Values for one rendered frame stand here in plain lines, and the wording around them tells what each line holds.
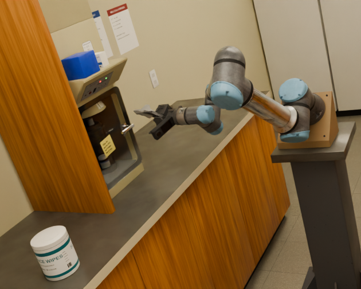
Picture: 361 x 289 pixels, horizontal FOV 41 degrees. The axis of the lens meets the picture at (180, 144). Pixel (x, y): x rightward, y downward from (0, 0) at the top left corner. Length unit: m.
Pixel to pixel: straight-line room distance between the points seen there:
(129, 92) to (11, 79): 1.11
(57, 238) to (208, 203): 0.93
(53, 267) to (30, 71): 0.77
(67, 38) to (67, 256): 0.89
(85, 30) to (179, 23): 1.56
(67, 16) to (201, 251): 1.23
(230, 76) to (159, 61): 1.71
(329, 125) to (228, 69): 0.65
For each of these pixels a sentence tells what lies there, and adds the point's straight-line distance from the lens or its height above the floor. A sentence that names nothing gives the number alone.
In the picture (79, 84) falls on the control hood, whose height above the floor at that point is 1.50.
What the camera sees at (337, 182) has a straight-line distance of 2.27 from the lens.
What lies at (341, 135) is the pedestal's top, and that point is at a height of 0.94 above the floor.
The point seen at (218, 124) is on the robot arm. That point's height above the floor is 1.16.
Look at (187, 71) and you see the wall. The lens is 3.67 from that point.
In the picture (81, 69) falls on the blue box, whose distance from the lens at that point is 2.00.
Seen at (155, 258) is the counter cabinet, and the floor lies 0.75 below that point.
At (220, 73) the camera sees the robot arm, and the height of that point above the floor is 1.44.
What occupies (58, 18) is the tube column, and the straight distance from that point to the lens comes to 2.11.
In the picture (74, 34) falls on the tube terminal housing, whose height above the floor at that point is 1.67.
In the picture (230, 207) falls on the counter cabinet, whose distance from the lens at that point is 2.64.
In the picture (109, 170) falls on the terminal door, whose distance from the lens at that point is 2.22.
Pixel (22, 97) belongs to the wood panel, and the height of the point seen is 1.50.
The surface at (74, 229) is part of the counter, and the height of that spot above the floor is 0.94.
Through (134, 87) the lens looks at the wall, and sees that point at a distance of 3.13.
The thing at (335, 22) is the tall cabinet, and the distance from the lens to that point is 4.75.
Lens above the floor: 1.84
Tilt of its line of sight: 20 degrees down
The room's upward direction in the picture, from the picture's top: 17 degrees counter-clockwise
